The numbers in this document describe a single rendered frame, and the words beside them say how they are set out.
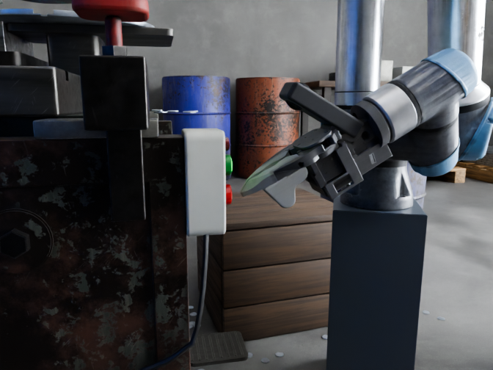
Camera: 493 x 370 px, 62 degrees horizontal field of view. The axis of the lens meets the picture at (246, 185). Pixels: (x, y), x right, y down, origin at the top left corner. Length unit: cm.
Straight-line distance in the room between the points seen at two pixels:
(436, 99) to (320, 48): 383
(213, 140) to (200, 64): 362
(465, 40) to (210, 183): 48
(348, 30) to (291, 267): 70
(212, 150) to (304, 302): 82
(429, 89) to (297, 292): 78
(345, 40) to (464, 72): 19
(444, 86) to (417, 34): 431
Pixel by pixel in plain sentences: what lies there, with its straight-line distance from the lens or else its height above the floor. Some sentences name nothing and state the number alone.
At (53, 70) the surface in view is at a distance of 57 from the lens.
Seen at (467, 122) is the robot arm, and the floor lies 63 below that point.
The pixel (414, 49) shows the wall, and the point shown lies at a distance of 491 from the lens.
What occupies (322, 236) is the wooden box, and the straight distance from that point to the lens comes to 121.
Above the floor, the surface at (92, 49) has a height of 75.
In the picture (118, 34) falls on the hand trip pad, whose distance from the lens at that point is 45.
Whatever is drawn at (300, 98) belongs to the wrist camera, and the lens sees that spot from 55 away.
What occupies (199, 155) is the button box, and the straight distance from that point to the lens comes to 51.
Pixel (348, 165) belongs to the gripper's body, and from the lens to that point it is 57.
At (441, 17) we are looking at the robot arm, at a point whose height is 79.
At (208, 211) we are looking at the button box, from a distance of 52.
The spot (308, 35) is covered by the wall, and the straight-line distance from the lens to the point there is 439.
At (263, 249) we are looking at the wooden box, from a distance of 115.
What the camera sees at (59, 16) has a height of 78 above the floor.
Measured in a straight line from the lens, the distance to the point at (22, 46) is 83.
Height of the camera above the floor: 66
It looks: 11 degrees down
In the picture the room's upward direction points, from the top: straight up
